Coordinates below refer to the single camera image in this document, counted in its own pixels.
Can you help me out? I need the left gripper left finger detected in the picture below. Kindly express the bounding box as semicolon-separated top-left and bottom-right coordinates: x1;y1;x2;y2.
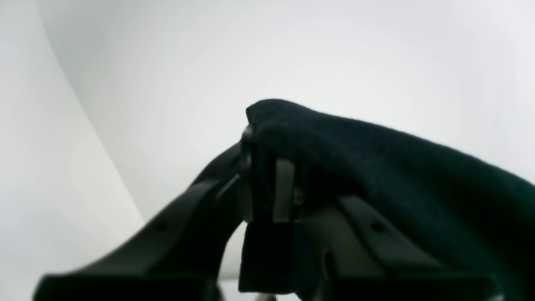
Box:
33;125;254;301

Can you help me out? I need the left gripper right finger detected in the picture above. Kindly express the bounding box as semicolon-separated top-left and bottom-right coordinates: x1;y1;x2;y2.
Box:
273;159;502;301

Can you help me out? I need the black t-shirt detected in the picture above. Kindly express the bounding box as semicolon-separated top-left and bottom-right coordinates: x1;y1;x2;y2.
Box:
246;99;535;301

